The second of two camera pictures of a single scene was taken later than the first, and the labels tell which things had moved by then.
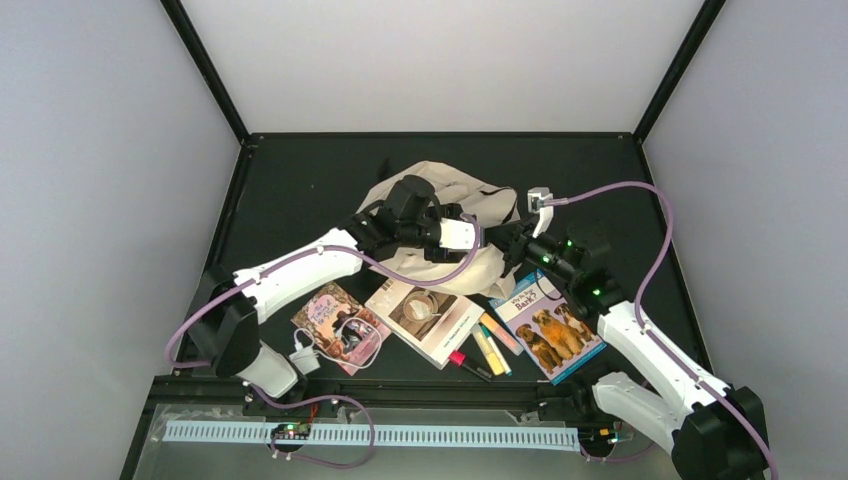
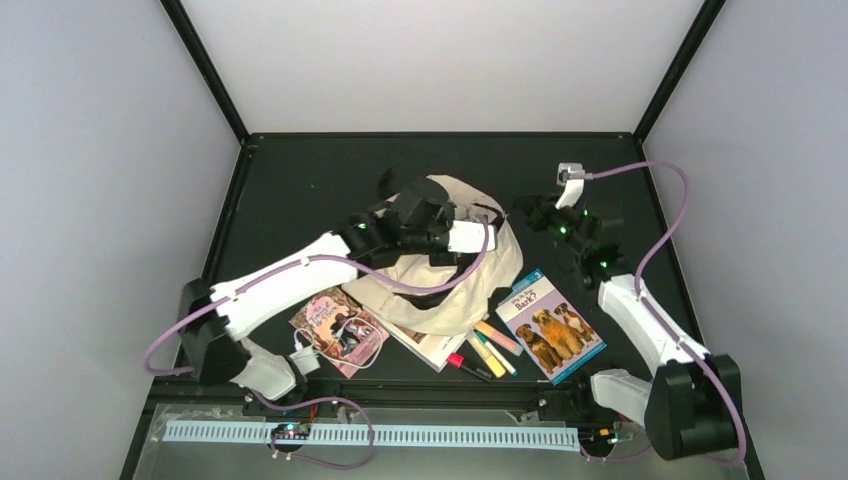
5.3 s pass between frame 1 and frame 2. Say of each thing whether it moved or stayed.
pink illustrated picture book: stayed
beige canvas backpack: moved
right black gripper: moved
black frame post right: stayed
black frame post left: stayed
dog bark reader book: stayed
